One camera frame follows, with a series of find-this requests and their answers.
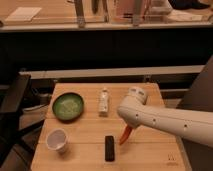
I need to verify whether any green bowl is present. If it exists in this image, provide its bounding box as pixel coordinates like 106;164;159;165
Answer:
52;92;84;121

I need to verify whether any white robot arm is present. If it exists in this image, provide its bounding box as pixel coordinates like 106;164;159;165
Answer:
117;56;213;171

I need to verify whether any white paper sheet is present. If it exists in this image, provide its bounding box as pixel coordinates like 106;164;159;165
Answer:
6;7;42;22

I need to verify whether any white tube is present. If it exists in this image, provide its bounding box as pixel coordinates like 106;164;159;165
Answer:
98;88;109;117

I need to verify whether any black chair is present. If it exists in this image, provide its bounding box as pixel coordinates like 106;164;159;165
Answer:
0;75;44;167

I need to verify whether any black rectangular block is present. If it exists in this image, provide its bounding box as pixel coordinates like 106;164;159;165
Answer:
105;136;115;162

